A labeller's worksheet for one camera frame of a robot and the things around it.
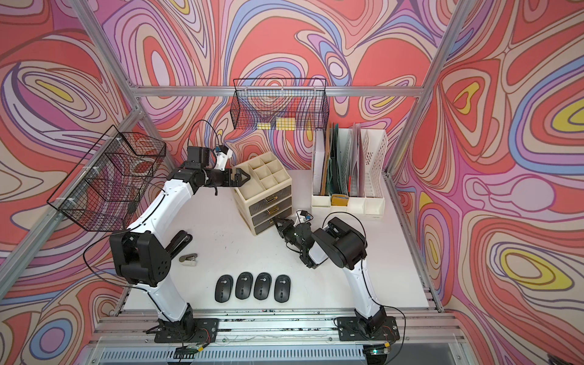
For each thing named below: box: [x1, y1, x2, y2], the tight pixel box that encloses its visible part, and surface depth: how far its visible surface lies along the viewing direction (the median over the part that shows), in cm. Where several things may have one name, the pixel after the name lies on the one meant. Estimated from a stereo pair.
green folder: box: [326, 123, 343, 196], surface depth 90 cm
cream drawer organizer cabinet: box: [233, 151, 293, 236], surface depth 86 cm
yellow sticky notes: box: [257, 117, 296, 131], surface depth 86 cm
